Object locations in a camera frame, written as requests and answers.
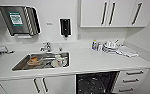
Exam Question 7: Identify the chrome sink faucet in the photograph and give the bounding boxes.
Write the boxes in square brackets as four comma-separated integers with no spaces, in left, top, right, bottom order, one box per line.
[40,41,53,53]

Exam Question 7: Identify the grey paper towel dispenser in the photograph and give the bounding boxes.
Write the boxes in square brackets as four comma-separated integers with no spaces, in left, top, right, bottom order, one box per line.
[0,4,42,37]

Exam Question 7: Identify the stainless steel sink basin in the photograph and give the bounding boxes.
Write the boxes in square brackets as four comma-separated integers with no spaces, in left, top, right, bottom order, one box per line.
[11,50,71,72]

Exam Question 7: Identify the black soap dispenser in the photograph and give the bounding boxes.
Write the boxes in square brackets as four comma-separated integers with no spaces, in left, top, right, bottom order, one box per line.
[59,17,72,38]

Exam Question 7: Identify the dish soap bottle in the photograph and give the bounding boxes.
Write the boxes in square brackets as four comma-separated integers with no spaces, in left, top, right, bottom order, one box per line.
[91,39,98,51]

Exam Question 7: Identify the white cup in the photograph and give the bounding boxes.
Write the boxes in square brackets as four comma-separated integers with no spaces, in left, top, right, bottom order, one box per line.
[55,54,64,66]

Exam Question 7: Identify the small steel sink knob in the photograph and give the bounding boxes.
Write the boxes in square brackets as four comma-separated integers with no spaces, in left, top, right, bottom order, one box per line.
[58,44,63,52]

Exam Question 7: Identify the small clear jar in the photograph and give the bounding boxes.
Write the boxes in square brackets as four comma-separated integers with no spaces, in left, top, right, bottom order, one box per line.
[97,42,103,52]

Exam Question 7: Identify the white plate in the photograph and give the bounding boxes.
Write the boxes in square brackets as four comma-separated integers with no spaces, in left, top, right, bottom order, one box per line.
[52,59,68,68]

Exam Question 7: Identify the white sink base cabinet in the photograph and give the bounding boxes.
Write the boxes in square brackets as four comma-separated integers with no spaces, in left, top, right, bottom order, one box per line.
[0,74,77,94]

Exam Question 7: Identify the stainless steel dishwasher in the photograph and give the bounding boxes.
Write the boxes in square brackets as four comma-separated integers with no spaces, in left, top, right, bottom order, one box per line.
[75,70,122,94]

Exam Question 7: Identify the white wall outlet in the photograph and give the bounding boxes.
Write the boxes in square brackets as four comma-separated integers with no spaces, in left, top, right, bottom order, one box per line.
[76,33,82,42]

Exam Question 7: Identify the white upper cabinet steel handles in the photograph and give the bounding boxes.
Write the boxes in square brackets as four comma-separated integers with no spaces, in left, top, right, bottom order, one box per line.
[79,0,150,29]

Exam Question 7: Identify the plastic container orange food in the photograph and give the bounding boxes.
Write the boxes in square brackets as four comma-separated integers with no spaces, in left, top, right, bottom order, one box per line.
[27,56,41,66]

